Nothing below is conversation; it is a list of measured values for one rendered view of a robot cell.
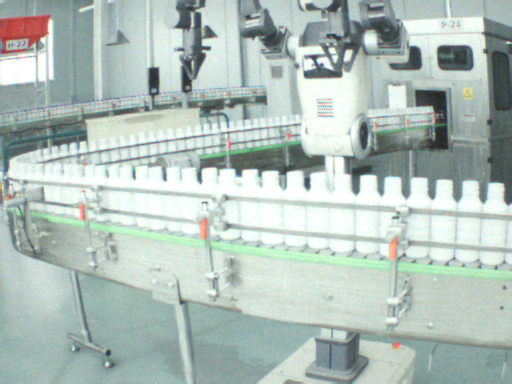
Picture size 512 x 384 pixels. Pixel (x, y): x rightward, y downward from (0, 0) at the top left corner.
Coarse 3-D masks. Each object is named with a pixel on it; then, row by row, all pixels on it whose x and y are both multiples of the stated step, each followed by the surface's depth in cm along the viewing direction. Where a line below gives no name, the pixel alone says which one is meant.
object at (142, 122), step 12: (192, 108) 560; (96, 120) 519; (108, 120) 498; (120, 120) 508; (132, 120) 517; (144, 120) 526; (156, 120) 535; (168, 120) 544; (180, 120) 554; (192, 120) 563; (96, 132) 525; (108, 132) 501; (120, 132) 510; (132, 132) 519; (144, 132) 528; (156, 132) 537; (108, 144) 505
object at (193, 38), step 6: (186, 30) 146; (192, 30) 146; (198, 30) 147; (186, 36) 146; (192, 36) 146; (198, 36) 147; (186, 42) 147; (192, 42) 146; (198, 42) 147; (174, 48) 146; (180, 48) 146; (186, 48) 144; (204, 48) 150; (210, 48) 152
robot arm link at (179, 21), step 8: (200, 0) 144; (168, 8) 140; (176, 8) 139; (184, 8) 142; (192, 8) 146; (168, 16) 140; (176, 16) 139; (184, 16) 140; (168, 24) 140; (176, 24) 139; (184, 24) 142
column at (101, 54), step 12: (96, 0) 1100; (96, 12) 1106; (96, 24) 1112; (96, 36) 1118; (96, 48) 1123; (96, 60) 1128; (96, 72) 1133; (108, 72) 1137; (96, 84) 1137; (108, 84) 1141; (96, 96) 1141; (108, 96) 1146
